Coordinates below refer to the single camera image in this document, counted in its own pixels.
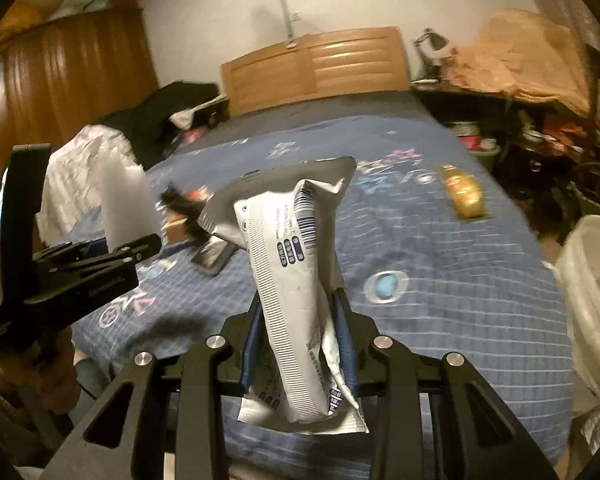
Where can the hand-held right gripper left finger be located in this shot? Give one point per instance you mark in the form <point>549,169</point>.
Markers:
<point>250,355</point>

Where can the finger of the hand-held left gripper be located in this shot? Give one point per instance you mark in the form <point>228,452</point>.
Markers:
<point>130,246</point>
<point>100,285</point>

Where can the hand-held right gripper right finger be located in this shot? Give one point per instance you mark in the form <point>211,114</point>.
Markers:
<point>342,340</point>

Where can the white silver snack wrapper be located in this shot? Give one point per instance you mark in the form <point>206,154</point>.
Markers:
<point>290,260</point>

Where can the yellow snack packet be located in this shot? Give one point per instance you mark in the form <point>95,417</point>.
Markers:
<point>465,192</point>

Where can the white plastic basin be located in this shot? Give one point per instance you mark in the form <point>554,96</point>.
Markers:
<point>590,285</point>

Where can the person's left hand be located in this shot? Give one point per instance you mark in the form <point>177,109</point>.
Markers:
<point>55,385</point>

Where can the small brown box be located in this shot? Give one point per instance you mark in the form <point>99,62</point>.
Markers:
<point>180,232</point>

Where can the red snack packet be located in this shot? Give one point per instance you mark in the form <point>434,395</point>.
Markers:
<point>187,197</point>

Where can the black flat packet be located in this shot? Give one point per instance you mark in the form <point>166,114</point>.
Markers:
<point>211,258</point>

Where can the white crumpled cloth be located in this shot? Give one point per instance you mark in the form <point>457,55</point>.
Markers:
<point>75,175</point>

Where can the blue printed blanket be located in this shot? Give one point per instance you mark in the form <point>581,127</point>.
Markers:
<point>430,335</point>

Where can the black clothing pile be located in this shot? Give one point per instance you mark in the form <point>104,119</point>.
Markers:
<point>145,115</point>

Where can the small white cloth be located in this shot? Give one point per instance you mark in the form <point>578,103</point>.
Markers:
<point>190,115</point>

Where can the brown wooden wardrobe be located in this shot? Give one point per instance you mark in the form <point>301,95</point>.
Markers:
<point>65,85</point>

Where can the grey bed sheet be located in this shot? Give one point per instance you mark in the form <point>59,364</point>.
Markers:
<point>330,110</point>

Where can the green bin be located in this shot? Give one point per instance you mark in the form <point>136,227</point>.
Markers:
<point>490,160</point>

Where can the pale bedding bundle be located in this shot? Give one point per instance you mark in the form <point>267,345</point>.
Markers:
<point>80,5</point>

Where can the dark wooden side table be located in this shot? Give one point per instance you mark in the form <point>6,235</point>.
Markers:
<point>535,165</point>

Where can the wooden bed headboard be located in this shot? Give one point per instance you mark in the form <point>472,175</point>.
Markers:
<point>330,70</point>

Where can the silver crinkled cloth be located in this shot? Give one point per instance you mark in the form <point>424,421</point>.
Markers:
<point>597,425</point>

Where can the white bowl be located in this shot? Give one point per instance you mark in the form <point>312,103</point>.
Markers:
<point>532,136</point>

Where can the dark wooden desk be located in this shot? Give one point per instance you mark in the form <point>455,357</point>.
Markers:
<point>480,96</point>

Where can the dark folding chair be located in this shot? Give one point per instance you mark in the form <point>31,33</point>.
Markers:
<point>595,180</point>

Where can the desk lamp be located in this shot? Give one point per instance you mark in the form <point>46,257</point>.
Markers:
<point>432,42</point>

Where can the orange cloth cover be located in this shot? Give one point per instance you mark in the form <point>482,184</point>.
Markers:
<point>520,60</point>

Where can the white wall conduit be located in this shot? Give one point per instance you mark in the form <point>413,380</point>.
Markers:
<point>286,15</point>

